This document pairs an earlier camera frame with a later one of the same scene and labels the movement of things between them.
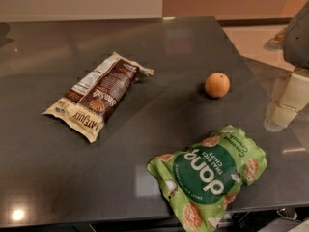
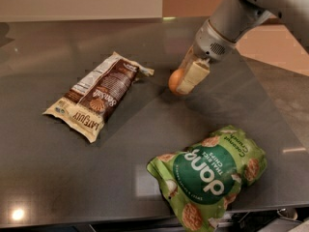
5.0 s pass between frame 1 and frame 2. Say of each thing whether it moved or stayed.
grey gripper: moved
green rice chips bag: stayed
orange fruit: moved
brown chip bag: stayed
